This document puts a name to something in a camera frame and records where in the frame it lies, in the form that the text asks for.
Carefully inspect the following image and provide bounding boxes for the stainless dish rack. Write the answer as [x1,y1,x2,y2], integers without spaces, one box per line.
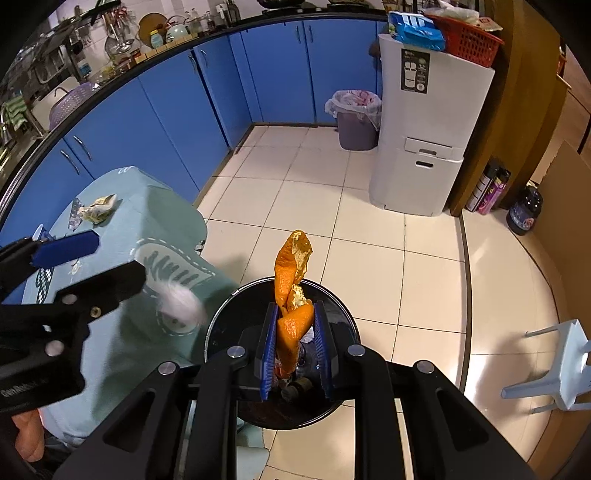
[14,18,93,88]

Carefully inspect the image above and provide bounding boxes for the large dark jar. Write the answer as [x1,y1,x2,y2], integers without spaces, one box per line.
[506,185,543,236]

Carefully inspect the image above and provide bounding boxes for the purple bin with plastic bag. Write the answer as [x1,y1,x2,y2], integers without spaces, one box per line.
[324,90,383,151]

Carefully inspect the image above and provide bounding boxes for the black kitchen countertop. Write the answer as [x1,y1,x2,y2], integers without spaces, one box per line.
[0,0,393,195]

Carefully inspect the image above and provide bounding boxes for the white plastic stool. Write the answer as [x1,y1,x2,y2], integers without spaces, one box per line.
[501,318,591,414]

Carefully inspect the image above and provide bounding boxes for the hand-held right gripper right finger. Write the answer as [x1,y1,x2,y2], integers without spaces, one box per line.
[314,300,555,480]

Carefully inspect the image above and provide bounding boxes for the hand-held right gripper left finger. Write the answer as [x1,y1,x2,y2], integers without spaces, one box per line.
[53,300,282,480]

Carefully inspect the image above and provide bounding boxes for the blue base cabinets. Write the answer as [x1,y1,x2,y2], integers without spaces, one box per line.
[0,14,393,241]

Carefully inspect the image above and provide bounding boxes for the crumpled beige wrapper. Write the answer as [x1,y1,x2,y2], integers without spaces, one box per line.
[76,194,120,225]

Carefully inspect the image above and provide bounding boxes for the black round trash bin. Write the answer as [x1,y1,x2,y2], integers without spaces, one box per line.
[204,277,361,431]

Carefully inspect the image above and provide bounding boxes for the purple plastic basket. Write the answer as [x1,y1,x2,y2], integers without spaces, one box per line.
[48,83,95,130]

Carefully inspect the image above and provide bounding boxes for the white tissue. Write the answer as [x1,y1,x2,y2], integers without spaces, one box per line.
[154,281,208,333]

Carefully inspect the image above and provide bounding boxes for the blue packet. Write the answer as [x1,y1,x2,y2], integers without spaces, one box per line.
[387,11,448,51]

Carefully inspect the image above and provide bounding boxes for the red plastic basket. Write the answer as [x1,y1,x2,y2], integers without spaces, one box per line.
[425,14,505,69]

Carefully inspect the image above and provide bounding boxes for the pink spray can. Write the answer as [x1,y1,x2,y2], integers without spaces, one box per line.
[478,168,512,215]

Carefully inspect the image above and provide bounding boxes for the hanging kitchen utensils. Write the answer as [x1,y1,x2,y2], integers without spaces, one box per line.
[104,9,139,58]

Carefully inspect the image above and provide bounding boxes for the round wooden board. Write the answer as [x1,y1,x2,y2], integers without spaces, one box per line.
[137,13,172,47]

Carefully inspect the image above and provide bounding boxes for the orange snack wrapper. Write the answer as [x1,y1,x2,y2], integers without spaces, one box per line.
[274,229,316,381]

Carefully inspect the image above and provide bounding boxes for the tall white appliance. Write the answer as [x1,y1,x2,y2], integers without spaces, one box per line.
[368,32,497,217]

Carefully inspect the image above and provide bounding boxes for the green and white cloth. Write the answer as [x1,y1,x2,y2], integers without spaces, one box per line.
[0,99,26,127]

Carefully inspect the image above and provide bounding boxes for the person's left hand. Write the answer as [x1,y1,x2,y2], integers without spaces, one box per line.
[13,410,47,462]

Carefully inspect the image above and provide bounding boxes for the mint green kettle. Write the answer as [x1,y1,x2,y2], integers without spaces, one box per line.
[165,21,191,43]

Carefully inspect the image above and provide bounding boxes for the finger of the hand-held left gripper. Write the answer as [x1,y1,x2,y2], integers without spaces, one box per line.
[44,260,147,333]
[0,230,101,291]

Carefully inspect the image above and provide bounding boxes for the teal printed tablecloth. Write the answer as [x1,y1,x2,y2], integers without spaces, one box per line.
[0,166,271,480]

